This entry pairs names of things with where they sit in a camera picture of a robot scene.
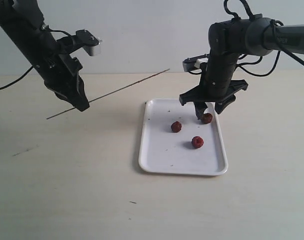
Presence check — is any red dried fruit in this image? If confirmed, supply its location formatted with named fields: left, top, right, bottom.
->
left=201, top=112, right=213, bottom=124
left=171, top=121, right=182, bottom=133
left=191, top=136, right=204, bottom=149

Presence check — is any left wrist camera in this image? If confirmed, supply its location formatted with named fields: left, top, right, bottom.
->
left=76, top=29, right=102, bottom=57

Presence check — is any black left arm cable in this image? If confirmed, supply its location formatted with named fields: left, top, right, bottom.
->
left=0, top=65, right=34, bottom=91

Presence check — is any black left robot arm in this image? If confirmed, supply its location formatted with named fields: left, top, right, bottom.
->
left=0, top=0, right=99, bottom=111

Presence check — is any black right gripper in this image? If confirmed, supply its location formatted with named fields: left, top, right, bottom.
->
left=179, top=52, right=248, bottom=120

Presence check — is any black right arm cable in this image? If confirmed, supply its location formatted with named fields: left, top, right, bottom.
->
left=238, top=48, right=282, bottom=77

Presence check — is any white rectangular plastic tray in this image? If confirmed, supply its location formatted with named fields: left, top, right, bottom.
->
left=138, top=98, right=228, bottom=177

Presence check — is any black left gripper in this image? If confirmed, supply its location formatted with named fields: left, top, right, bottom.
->
left=31, top=52, right=89, bottom=112

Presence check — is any thin metal skewer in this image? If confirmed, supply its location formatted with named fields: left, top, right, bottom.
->
left=46, top=68, right=171, bottom=120

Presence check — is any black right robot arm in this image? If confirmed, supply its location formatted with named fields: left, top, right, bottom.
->
left=179, top=14, right=304, bottom=119

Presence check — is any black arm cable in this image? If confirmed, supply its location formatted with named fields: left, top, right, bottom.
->
left=238, top=48, right=282, bottom=77
left=0, top=65, right=34, bottom=91

